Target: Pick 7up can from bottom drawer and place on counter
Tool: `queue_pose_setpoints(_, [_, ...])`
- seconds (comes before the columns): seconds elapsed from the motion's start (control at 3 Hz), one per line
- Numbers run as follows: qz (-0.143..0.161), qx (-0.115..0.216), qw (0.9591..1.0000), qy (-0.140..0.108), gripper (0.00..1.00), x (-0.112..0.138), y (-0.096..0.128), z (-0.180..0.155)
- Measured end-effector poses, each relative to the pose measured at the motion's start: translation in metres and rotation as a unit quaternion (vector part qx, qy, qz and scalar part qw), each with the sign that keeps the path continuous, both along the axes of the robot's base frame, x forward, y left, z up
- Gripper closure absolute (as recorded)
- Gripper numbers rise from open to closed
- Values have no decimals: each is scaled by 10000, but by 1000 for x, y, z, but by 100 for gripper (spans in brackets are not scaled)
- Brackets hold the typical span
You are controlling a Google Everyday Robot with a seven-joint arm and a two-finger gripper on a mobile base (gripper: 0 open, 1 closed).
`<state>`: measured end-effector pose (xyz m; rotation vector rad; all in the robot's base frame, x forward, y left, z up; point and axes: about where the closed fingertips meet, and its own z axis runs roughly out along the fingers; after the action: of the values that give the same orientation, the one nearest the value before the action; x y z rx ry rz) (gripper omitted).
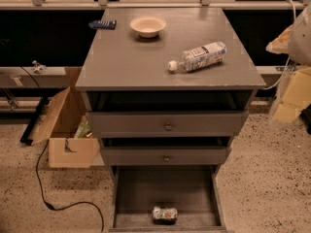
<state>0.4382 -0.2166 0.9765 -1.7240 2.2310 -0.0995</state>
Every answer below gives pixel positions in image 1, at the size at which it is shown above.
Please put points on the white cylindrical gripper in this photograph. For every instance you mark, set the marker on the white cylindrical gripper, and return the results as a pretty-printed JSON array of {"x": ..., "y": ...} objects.
[{"x": 301, "y": 39}]

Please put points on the crushed 7up can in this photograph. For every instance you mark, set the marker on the crushed 7up can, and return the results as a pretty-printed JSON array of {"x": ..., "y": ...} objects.
[{"x": 164, "y": 215}]

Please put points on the grey drawer cabinet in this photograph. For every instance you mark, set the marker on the grey drawer cabinet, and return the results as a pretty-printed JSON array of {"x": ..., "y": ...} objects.
[{"x": 124, "y": 72}]

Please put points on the grey top drawer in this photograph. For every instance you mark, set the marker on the grey top drawer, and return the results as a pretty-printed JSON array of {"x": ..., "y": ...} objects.
[{"x": 172, "y": 124}]

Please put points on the grey middle drawer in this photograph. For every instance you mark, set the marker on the grey middle drawer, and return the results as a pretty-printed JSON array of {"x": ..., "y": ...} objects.
[{"x": 164, "y": 156}]

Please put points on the grey open bottom drawer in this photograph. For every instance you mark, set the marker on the grey open bottom drawer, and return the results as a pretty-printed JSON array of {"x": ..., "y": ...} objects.
[{"x": 190, "y": 189}]

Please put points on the clear plastic water bottle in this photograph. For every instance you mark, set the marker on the clear plastic water bottle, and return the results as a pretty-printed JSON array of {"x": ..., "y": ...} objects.
[{"x": 201, "y": 57}]

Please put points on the white bowl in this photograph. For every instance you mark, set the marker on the white bowl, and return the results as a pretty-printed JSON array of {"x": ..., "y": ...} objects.
[{"x": 147, "y": 27}]

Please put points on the green packet in box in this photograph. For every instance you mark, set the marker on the green packet in box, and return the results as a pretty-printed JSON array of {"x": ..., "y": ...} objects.
[{"x": 83, "y": 130}]

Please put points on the open cardboard box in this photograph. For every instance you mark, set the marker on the open cardboard box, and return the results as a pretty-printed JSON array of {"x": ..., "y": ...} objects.
[{"x": 66, "y": 112}]

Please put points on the small clear object on ledge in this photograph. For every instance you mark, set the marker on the small clear object on ledge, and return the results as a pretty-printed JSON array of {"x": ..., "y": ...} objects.
[{"x": 38, "y": 68}]

